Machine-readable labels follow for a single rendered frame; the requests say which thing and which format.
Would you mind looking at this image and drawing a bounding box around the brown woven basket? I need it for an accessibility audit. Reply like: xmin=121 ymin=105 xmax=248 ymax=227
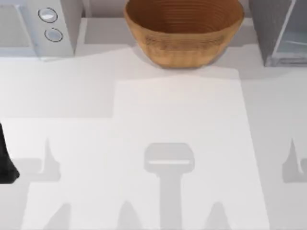
xmin=123 ymin=0 xmax=245 ymax=69

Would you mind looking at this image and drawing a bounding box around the grey cabinet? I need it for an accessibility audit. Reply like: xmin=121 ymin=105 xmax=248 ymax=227
xmin=248 ymin=0 xmax=307 ymax=68

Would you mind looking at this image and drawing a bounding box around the pale microwave oven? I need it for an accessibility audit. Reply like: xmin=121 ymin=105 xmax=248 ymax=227
xmin=0 ymin=0 xmax=86 ymax=62

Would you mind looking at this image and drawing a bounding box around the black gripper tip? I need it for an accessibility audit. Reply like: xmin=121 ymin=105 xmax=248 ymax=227
xmin=0 ymin=123 xmax=20 ymax=184

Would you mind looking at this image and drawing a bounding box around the grey microwave knob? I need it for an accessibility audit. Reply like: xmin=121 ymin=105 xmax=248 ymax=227
xmin=37 ymin=7 xmax=59 ymax=23
xmin=44 ymin=27 xmax=64 ymax=43

